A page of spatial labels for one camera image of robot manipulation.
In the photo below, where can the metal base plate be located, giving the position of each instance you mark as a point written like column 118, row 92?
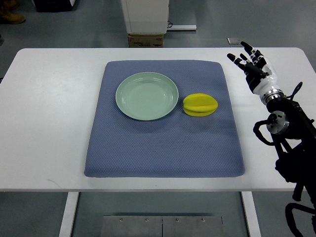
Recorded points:
column 162, row 226

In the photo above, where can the black white bin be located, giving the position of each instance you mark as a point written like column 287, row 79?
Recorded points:
column 54, row 5

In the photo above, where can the blue textured mat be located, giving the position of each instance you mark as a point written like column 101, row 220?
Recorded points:
column 174, row 146

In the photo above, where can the white left table leg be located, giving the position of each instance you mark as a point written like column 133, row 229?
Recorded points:
column 69, row 214

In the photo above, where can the pale green plate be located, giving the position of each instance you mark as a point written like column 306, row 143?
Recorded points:
column 147, row 96

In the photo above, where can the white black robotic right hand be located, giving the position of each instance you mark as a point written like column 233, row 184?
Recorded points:
column 260, row 75

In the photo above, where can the cardboard box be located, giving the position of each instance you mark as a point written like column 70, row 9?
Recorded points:
column 145, row 41

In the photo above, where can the tan work boot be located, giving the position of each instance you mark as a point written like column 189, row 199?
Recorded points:
column 6, row 12

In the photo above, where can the yellow starfruit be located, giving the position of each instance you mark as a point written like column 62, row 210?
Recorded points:
column 199, row 105

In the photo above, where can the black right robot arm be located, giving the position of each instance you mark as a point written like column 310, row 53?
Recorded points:
column 293, row 135

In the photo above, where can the white floor rail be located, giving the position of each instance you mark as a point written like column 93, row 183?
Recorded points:
column 182, row 28

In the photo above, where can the white right table leg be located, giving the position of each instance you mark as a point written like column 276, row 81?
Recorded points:
column 250, row 214

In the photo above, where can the grey floor plate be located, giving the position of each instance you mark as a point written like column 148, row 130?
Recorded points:
column 234, row 41

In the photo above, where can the white table leg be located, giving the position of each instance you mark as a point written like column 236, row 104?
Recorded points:
column 69, row 214
column 250, row 214

